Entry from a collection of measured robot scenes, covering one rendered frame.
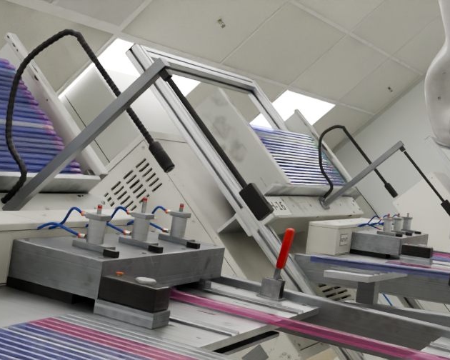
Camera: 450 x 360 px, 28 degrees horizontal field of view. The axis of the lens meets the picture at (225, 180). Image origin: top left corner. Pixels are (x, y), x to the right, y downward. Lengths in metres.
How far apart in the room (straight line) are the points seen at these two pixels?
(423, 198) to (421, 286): 3.64
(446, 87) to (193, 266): 0.53
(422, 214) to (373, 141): 3.37
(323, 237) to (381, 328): 1.05
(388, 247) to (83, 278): 1.45
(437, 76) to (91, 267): 0.69
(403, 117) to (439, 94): 7.44
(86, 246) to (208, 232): 1.14
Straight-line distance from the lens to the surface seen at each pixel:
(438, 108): 1.53
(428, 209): 5.71
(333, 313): 1.33
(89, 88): 4.74
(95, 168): 1.52
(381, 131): 9.00
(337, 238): 2.34
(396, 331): 1.31
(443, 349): 1.20
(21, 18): 4.10
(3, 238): 1.13
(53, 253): 1.11
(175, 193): 2.30
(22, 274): 1.14
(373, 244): 2.44
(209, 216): 2.29
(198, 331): 1.05
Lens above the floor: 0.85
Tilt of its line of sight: 16 degrees up
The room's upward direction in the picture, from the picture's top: 35 degrees counter-clockwise
